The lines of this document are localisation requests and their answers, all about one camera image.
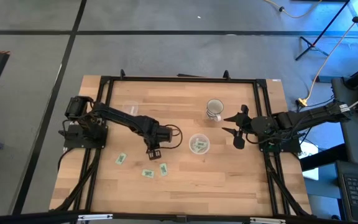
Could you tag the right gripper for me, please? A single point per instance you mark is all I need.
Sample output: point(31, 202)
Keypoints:
point(263, 126)

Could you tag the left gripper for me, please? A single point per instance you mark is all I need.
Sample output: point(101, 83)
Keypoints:
point(158, 133)

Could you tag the green stevia packet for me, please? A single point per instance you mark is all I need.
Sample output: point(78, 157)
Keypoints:
point(163, 169)
point(199, 150)
point(195, 143)
point(121, 158)
point(148, 173)
point(202, 144)

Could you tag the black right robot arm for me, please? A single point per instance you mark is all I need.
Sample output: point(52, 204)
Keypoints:
point(309, 118)

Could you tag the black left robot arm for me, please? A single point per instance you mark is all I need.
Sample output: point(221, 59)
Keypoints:
point(120, 116)

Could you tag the white patterned mug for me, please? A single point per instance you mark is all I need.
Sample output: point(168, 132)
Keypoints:
point(214, 107)

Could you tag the clear plastic bowl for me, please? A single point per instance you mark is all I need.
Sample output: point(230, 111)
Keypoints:
point(191, 149)

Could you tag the small clear plastic cup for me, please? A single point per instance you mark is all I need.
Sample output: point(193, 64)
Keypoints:
point(130, 108)

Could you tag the white paper sheet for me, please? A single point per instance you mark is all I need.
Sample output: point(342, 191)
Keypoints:
point(309, 149)

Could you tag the black tripod stand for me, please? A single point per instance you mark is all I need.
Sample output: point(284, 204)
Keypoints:
point(311, 46)

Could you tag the grey side desk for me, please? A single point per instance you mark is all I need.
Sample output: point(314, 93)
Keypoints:
point(353, 140)

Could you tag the black rig crossbar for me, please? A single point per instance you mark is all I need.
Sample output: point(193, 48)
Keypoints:
point(26, 218)

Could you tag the black aluminium table frame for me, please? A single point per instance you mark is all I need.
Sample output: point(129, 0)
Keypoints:
point(182, 79)

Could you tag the silver metal bracket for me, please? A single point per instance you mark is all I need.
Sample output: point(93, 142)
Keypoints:
point(95, 217)
point(267, 221)

